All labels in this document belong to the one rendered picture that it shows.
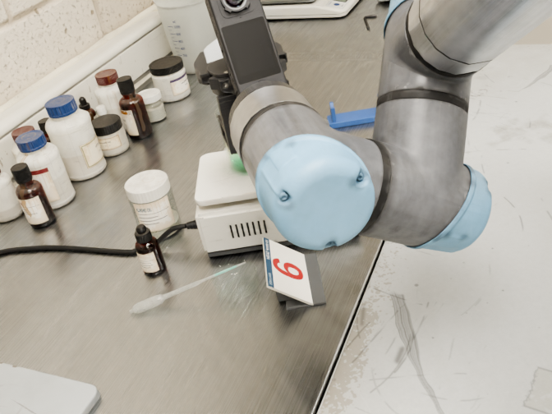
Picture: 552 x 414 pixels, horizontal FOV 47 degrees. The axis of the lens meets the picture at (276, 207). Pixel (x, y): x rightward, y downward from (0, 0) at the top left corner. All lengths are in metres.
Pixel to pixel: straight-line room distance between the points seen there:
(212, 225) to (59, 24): 0.63
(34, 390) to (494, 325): 0.48
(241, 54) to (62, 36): 0.76
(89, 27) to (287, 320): 0.83
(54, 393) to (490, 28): 0.54
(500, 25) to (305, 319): 0.40
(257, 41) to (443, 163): 0.20
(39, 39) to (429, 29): 0.89
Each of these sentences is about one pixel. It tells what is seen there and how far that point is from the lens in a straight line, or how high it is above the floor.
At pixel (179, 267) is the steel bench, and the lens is 0.82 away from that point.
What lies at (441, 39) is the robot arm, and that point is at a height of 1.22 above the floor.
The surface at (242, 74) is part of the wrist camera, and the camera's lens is 0.57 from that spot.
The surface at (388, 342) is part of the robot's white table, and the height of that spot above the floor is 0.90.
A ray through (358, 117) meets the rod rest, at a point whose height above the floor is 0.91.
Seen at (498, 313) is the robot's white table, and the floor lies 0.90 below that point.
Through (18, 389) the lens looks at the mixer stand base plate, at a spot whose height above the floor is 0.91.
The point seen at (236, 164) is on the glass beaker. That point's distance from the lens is 0.79.
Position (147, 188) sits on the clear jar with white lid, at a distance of 0.85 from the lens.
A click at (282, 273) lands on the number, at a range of 0.73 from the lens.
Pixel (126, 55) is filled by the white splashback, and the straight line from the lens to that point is 1.37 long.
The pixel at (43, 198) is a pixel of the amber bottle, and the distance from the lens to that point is 0.99.
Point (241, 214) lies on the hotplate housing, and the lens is 0.77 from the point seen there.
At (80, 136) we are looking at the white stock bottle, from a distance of 1.06.
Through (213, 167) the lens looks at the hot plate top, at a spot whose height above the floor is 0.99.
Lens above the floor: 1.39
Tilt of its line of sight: 34 degrees down
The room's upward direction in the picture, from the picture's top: 11 degrees counter-clockwise
